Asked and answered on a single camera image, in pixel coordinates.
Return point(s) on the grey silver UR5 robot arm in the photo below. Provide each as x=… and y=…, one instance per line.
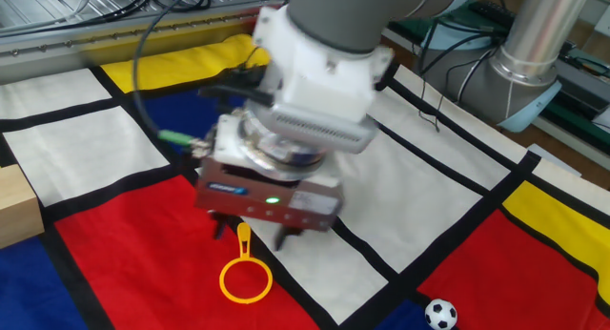
x=343, y=15

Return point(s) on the round silver wrist flange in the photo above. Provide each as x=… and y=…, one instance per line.
x=281, y=153

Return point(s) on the aluminium edge rail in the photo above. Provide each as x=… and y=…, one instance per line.
x=95, y=39

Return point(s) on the light wooden cube block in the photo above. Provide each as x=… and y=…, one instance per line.
x=16, y=206

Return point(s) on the Mondrian pattern colour block cloth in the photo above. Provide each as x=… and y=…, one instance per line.
x=429, y=201

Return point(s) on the black keyboard near robot base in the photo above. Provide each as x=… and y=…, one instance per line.
x=493, y=13

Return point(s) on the white printed wrist mount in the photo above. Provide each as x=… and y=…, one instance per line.
x=324, y=87

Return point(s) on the silver Schunk gripper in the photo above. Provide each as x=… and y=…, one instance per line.
x=267, y=196

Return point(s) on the small black white soccer ball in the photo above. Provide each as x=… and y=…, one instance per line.
x=441, y=315

